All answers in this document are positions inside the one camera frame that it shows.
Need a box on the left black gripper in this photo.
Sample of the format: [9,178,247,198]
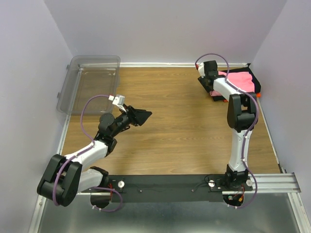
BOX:
[111,103,153,138]

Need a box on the pink t shirt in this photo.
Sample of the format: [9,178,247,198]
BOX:
[210,72,255,100]

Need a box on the clear plastic bin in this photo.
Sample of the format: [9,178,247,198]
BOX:
[56,55,121,115]

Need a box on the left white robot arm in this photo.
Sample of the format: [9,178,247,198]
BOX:
[36,105,152,207]

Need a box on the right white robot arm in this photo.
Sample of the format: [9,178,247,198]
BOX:
[195,60,259,190]

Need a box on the black folded t shirt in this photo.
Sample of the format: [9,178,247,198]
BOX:
[210,67,262,102]

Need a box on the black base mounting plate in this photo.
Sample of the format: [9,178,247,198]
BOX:
[108,174,253,203]

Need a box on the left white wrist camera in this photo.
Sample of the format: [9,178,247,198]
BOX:
[108,95,126,112]

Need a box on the back aluminium table rail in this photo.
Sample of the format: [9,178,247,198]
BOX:
[120,62,248,68]

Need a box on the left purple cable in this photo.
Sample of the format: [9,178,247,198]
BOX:
[52,94,123,213]

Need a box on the aluminium frame rail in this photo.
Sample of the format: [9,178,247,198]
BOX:
[29,173,303,233]

